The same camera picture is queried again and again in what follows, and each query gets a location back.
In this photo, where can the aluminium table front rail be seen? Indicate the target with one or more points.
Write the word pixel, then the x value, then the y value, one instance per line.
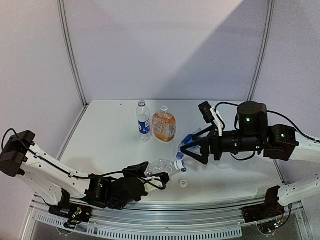
pixel 143 221

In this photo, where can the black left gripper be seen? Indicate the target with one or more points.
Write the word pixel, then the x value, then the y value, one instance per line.
pixel 139 170

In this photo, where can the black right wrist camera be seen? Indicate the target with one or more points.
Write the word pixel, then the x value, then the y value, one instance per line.
pixel 212 116

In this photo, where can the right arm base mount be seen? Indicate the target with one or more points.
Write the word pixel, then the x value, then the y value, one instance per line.
pixel 269 216

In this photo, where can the white water-bottle cap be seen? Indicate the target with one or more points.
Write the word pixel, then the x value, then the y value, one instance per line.
pixel 183 183

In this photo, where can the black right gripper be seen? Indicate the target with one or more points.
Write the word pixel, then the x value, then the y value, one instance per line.
pixel 204 145

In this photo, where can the clear unlabelled plastic bottle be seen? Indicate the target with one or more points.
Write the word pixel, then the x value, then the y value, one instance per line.
pixel 161 166

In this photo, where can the Pepsi bottle blue label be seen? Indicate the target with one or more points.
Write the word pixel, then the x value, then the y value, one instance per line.
pixel 143 119

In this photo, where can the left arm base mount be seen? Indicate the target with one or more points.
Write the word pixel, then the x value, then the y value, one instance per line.
pixel 74 214

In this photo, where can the aluminium corner post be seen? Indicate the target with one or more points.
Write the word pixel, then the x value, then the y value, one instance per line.
pixel 262 50
pixel 70 53

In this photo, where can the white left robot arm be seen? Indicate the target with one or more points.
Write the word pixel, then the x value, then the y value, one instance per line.
pixel 57 183

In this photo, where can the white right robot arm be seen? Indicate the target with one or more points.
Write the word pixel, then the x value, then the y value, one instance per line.
pixel 251 134

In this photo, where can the left aluminium corner post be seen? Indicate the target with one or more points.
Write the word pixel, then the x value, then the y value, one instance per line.
pixel 70 53

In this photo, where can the right aluminium corner post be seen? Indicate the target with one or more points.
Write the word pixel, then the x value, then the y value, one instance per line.
pixel 262 50

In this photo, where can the white blue-top bottle cap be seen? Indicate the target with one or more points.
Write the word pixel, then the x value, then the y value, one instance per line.
pixel 180 165

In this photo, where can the orange label crushed bottle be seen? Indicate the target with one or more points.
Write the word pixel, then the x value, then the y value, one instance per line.
pixel 164 125

